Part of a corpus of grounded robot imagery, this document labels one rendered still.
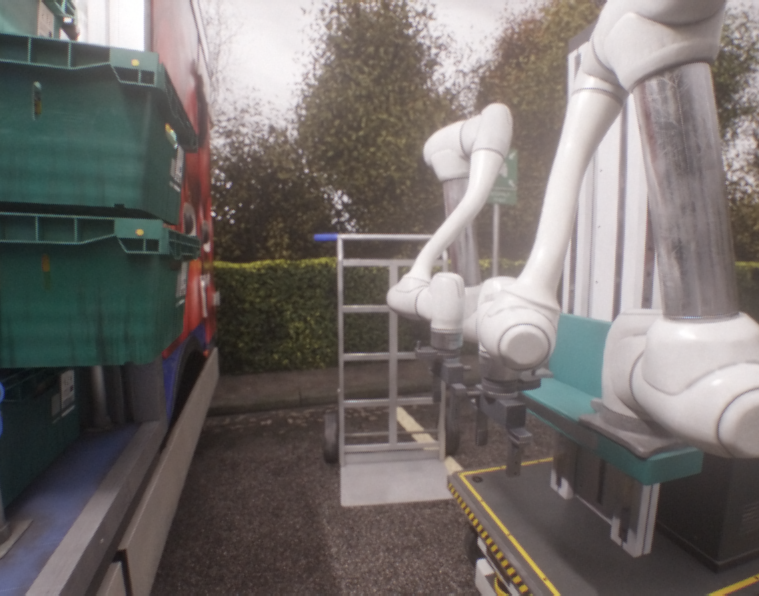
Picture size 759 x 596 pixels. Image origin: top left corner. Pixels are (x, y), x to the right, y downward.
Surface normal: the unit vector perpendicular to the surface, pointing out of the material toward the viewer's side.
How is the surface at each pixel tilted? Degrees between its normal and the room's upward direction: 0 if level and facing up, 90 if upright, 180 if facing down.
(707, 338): 61
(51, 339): 97
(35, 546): 0
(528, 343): 98
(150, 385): 90
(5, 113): 93
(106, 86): 93
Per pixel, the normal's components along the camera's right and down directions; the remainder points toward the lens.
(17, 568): 0.00, -1.00
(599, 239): -0.97, 0.02
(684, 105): -0.42, 0.13
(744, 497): 0.23, 0.10
